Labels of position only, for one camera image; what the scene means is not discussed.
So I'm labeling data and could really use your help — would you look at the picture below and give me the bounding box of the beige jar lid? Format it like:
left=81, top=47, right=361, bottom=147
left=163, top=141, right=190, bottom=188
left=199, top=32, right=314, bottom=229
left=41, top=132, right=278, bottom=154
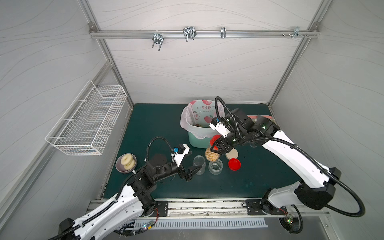
left=225, top=149, right=239, bottom=160

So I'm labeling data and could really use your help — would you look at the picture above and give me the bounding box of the glass peanut jar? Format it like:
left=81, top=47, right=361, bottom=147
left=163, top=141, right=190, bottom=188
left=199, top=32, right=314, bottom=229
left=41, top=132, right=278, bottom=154
left=209, top=159, right=223, bottom=175

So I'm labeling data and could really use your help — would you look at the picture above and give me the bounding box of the red jar lid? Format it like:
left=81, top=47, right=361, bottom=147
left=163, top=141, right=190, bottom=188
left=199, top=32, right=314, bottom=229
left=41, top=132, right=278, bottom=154
left=228, top=158, right=242, bottom=171

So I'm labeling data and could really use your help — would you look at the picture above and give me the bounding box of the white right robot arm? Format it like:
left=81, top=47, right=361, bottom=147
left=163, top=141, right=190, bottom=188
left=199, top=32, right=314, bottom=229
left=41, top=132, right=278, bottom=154
left=210, top=97, right=366, bottom=218

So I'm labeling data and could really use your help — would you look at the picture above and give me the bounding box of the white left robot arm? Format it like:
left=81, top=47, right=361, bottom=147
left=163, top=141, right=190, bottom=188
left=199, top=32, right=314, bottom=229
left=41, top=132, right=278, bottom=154
left=53, top=137, right=201, bottom=240

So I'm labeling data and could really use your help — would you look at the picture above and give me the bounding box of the pile of peanuts in bin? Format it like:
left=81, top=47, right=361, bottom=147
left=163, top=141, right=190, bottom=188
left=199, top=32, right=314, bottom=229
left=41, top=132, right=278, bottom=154
left=194, top=124, right=207, bottom=128

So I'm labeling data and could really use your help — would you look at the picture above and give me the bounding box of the mint green trash bin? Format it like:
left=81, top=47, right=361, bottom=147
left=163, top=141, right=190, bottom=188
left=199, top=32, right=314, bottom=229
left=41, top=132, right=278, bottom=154
left=188, top=132, right=213, bottom=149

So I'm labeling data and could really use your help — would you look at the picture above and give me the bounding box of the pink white plastic bin bag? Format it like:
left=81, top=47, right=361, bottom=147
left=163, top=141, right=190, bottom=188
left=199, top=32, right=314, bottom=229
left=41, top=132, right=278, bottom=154
left=180, top=100, right=219, bottom=139

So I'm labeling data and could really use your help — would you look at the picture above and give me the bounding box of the pink plastic tray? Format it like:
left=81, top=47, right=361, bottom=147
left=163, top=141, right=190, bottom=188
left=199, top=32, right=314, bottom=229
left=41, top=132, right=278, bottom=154
left=248, top=115, right=274, bottom=120

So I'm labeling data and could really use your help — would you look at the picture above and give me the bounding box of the grey bowl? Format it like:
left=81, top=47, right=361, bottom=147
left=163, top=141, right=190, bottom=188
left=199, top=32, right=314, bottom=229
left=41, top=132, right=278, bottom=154
left=115, top=153, right=137, bottom=174

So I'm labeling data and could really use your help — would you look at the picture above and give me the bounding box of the metal hook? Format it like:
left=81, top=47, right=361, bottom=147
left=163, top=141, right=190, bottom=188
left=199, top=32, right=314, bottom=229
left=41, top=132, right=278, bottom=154
left=221, top=27, right=227, bottom=39
left=282, top=27, right=309, bottom=39
left=183, top=27, right=197, bottom=42
left=152, top=33, right=164, bottom=51

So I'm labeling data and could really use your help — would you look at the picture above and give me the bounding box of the aluminium crossbar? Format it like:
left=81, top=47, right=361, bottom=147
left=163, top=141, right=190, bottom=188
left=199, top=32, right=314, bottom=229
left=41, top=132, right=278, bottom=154
left=90, top=29, right=320, bottom=39

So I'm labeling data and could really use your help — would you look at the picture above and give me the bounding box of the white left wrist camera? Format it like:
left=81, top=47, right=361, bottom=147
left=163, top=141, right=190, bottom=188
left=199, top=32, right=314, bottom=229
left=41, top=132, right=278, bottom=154
left=172, top=144, right=190, bottom=167

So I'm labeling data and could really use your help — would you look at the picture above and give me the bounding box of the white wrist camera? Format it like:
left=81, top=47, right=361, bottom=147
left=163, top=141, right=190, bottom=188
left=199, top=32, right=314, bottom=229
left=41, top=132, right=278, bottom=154
left=172, top=144, right=190, bottom=167
left=209, top=117, right=231, bottom=138

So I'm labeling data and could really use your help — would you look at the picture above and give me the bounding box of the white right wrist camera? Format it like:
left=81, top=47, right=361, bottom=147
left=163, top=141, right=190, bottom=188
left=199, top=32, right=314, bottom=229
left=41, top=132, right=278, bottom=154
left=209, top=117, right=231, bottom=138

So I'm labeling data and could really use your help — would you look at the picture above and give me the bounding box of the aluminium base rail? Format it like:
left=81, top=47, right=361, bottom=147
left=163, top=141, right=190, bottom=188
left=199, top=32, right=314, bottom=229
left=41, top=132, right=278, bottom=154
left=86, top=196, right=331, bottom=218

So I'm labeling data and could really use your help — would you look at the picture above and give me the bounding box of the white slotted cable duct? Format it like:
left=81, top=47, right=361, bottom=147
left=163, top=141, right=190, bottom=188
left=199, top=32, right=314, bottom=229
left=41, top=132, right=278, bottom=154
left=153, top=218, right=269, bottom=230

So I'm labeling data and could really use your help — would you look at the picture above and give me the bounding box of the white wire basket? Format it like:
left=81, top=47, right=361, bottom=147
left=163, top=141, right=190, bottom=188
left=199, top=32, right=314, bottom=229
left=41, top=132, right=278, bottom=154
left=45, top=80, right=127, bottom=156

